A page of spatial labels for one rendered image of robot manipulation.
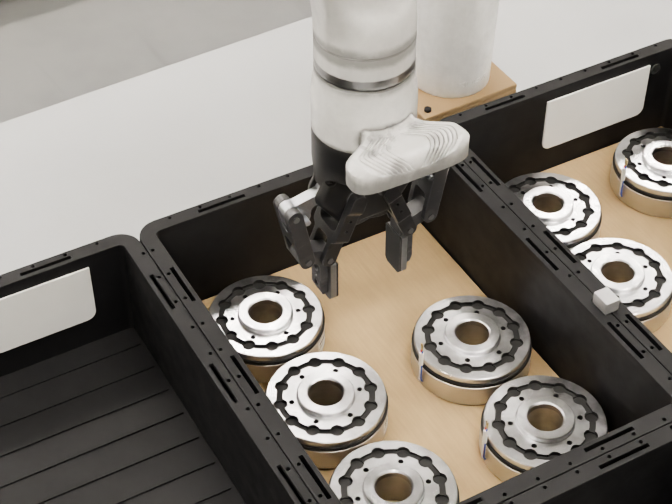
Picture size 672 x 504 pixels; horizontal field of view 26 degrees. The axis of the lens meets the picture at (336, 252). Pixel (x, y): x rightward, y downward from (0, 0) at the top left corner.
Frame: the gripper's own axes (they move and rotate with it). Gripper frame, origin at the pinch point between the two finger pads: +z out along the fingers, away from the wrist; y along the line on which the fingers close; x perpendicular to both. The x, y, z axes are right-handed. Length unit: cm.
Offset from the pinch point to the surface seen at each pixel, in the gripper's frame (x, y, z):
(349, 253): -17.1, -8.4, 17.0
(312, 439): 3.6, 6.5, 13.6
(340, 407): 2.1, 3.1, 13.1
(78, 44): -177, -32, 101
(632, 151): -13.7, -38.5, 14.1
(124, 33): -177, -42, 101
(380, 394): 2.1, -0.7, 13.6
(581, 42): -49, -60, 31
